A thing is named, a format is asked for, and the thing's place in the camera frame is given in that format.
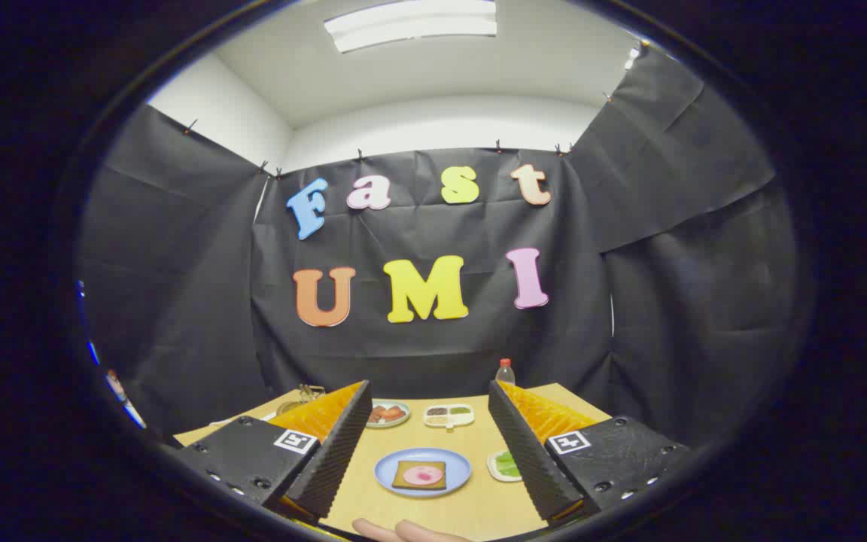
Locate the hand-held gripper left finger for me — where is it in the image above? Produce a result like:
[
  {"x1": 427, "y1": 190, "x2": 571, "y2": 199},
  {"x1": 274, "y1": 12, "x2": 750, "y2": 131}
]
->
[{"x1": 175, "y1": 380, "x2": 373, "y2": 520}]

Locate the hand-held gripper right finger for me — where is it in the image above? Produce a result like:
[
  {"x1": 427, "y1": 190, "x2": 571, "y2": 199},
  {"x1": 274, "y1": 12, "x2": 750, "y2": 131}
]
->
[{"x1": 488, "y1": 380, "x2": 690, "y2": 526}]

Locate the white square plate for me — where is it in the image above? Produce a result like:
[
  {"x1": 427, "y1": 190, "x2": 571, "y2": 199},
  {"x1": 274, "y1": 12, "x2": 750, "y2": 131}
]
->
[{"x1": 487, "y1": 450, "x2": 522, "y2": 483}]

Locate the blue round plate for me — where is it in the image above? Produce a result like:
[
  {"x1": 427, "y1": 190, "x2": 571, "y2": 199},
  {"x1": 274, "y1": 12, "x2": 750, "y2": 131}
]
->
[{"x1": 374, "y1": 448, "x2": 473, "y2": 498}]

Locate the pale green round plate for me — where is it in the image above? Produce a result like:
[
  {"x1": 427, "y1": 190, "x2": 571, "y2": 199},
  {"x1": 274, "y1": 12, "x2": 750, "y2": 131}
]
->
[{"x1": 366, "y1": 400, "x2": 411, "y2": 429}]

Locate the square brown bread slice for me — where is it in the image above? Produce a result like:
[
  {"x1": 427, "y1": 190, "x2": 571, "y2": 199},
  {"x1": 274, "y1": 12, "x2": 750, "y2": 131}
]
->
[{"x1": 391, "y1": 460, "x2": 447, "y2": 491}]

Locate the white divided seasoning tray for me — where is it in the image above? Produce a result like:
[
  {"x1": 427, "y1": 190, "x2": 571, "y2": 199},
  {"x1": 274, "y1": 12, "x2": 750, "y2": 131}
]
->
[{"x1": 424, "y1": 403, "x2": 475, "y2": 430}]

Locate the black backdrop cloth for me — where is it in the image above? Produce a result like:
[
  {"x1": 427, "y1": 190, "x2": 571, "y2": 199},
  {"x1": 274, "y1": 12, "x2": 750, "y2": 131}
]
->
[{"x1": 76, "y1": 41, "x2": 796, "y2": 452}]

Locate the ceiling light panel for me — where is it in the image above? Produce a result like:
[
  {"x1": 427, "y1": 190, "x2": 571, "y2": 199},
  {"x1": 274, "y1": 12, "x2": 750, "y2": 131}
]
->
[{"x1": 324, "y1": 0, "x2": 498, "y2": 54}]

